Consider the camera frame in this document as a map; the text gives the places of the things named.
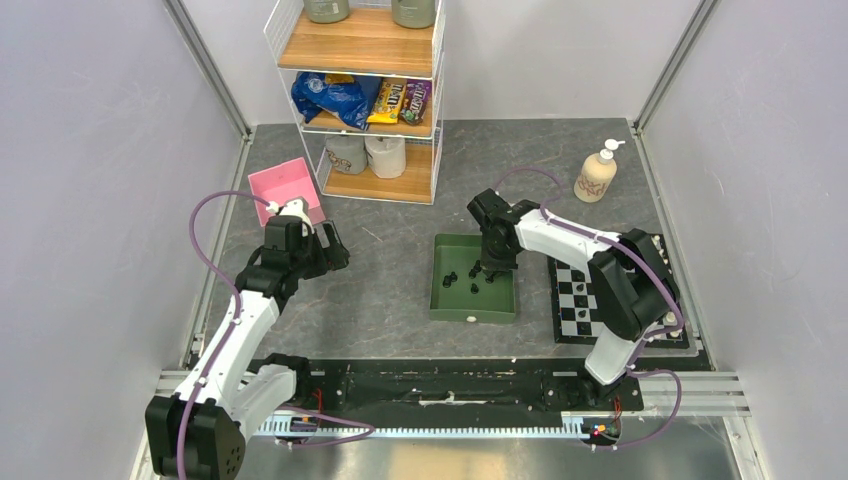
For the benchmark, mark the green jar left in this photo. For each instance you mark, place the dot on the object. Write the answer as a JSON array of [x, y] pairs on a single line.
[[326, 11]]

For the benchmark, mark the grey patterned mug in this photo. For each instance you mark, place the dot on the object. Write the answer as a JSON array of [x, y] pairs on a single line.
[[347, 154]]

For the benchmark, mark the pink plastic box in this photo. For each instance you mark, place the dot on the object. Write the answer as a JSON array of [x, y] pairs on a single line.
[[286, 181]]

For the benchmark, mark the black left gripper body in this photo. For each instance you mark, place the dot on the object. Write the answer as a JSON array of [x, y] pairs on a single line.
[[312, 259]]

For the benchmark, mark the black and white chessboard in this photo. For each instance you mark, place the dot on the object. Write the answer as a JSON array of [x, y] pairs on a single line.
[[566, 303]]

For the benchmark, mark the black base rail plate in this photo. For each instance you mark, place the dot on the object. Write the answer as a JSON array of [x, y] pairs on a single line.
[[455, 392]]

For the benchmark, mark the blue snack bag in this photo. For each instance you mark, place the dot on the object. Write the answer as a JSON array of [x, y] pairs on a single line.
[[349, 98]]

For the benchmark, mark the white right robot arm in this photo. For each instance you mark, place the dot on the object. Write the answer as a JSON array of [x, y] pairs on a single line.
[[636, 294]]

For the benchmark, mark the white chess pieces row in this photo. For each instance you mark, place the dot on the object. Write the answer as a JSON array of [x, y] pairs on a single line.
[[667, 330]]

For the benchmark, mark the cream soap pump bottle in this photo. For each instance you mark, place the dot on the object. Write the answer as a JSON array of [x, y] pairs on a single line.
[[597, 172]]

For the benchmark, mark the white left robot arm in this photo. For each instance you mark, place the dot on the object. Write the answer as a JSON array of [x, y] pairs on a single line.
[[200, 431]]

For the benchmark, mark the green plastic tray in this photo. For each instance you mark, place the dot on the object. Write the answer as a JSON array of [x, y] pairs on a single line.
[[495, 303]]

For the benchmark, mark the yellow candy bag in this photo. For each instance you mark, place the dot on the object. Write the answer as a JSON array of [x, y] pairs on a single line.
[[387, 106]]

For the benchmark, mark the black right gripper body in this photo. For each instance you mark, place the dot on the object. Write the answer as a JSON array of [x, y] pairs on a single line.
[[494, 258]]

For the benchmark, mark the white wire wooden shelf rack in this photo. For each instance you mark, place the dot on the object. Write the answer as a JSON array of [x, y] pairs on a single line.
[[367, 43]]

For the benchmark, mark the green jar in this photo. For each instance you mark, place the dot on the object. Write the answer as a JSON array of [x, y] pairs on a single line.
[[414, 14], [326, 11]]

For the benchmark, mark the white toilet paper roll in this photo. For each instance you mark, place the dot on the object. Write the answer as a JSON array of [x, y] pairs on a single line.
[[386, 156]]

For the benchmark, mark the brown candy bag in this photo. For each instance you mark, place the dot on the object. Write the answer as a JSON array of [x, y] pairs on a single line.
[[415, 101]]

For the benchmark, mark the green jar right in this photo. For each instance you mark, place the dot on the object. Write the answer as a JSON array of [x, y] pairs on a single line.
[[414, 14]]

